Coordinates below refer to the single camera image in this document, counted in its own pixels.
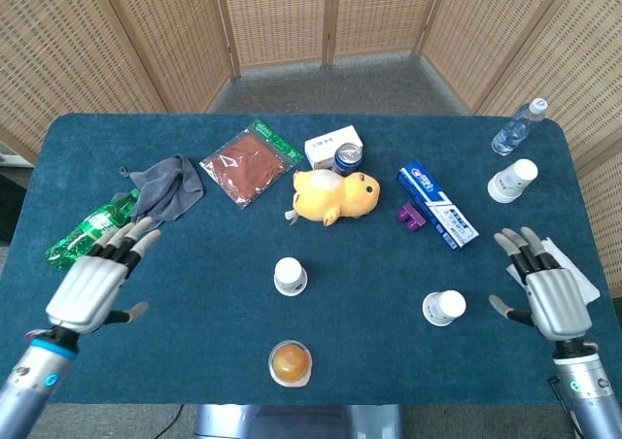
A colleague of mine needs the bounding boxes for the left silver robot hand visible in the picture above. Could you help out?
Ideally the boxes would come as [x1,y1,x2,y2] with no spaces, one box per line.
[45,215,162,336]

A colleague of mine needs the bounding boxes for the blue drink can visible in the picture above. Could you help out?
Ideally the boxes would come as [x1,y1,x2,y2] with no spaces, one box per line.
[332,142,364,177]

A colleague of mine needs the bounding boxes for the green plastic soda bottle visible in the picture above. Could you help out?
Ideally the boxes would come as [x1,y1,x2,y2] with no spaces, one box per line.
[45,187,142,271]

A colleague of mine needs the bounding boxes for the woven bamboo screen panel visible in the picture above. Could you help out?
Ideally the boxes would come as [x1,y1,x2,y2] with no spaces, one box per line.
[0,0,169,166]
[213,0,336,79]
[473,0,622,168]
[94,0,235,115]
[323,0,446,66]
[415,0,558,115]
[575,150,622,309]

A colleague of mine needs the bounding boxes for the clear plastic water bottle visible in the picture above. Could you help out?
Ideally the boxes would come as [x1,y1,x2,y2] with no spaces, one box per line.
[491,97,550,157]

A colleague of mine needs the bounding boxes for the blue toothpaste box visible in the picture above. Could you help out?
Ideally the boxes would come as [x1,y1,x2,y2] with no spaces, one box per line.
[396,159,480,252]

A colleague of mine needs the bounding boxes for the white cardboard box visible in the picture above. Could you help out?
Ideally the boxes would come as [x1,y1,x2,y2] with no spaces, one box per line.
[304,124,364,170]

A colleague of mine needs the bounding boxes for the yellow plush duck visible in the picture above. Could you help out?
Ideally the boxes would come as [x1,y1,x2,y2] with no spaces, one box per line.
[284,168,382,228]

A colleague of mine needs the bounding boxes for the grey-blue robot torso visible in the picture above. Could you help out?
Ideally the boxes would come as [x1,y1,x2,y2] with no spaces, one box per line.
[193,403,405,439]

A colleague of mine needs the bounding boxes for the grey microfibre cloth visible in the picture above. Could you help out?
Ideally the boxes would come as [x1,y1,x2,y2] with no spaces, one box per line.
[119,153,205,234]

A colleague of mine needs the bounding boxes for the purple plastic block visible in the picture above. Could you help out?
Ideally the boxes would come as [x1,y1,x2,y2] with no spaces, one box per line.
[396,202,428,235]

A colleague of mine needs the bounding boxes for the brown cloth in clear packet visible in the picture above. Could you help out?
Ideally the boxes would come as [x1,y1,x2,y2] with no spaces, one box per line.
[198,118,305,210]

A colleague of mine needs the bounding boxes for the orange fruit jelly cup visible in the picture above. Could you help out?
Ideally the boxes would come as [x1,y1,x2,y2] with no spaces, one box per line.
[267,340,313,388]

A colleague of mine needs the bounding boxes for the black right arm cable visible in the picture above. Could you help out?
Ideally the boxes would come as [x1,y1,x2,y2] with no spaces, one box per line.
[547,376,570,439]

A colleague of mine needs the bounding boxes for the white tissue pack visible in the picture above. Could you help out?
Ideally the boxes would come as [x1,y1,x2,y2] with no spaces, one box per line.
[504,237,602,307]

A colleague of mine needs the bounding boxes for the blue felt table cover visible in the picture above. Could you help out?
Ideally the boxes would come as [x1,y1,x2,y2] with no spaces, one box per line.
[0,113,622,406]

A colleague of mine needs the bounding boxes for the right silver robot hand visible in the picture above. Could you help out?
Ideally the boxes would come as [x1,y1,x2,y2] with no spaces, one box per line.
[488,225,593,342]

